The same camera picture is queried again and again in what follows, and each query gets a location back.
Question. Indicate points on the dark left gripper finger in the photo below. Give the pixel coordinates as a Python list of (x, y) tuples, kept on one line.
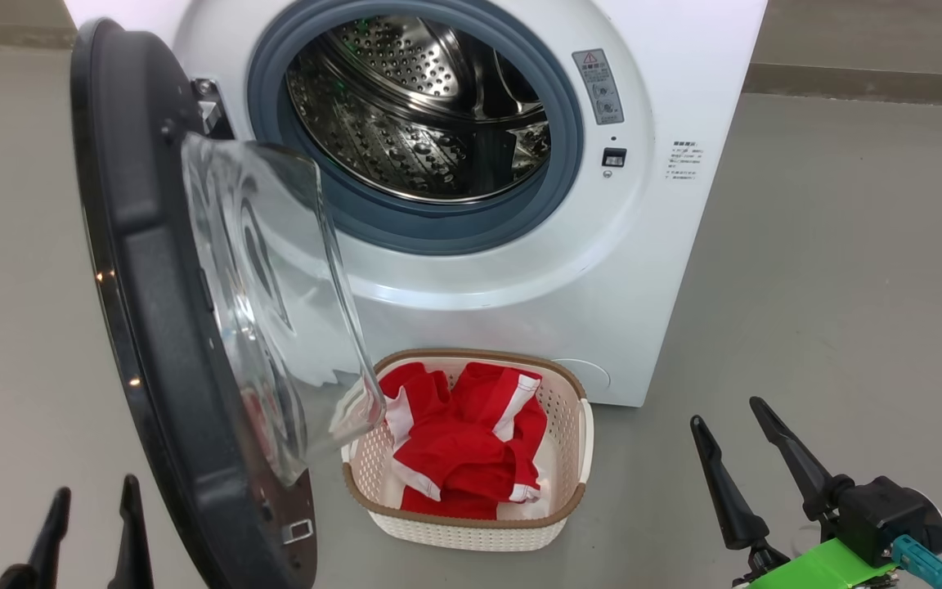
[(132, 548), (50, 540)]

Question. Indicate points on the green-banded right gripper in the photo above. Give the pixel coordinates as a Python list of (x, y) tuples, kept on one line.
[(823, 573)]

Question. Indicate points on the black glass washing machine door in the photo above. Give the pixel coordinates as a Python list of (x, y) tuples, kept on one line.
[(160, 327)]

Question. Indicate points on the red white-striped garment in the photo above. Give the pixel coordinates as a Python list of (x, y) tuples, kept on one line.
[(463, 450)]

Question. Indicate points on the cream perforated laundry basket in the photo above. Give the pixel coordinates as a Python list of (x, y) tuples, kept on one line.
[(569, 458)]

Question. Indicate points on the white washing machine body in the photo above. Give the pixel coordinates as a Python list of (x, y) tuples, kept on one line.
[(643, 286)]

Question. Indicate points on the black door lock socket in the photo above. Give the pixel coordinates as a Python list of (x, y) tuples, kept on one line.
[(614, 157)]

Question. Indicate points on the grey rubber door gasket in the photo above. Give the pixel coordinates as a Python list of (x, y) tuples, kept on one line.
[(561, 164)]

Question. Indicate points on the steel washing machine drum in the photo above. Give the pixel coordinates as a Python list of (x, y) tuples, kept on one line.
[(414, 114)]

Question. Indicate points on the grey warning label sticker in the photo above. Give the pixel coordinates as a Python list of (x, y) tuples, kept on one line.
[(598, 86)]

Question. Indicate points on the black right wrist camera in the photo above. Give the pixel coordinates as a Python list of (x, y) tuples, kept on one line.
[(888, 511)]

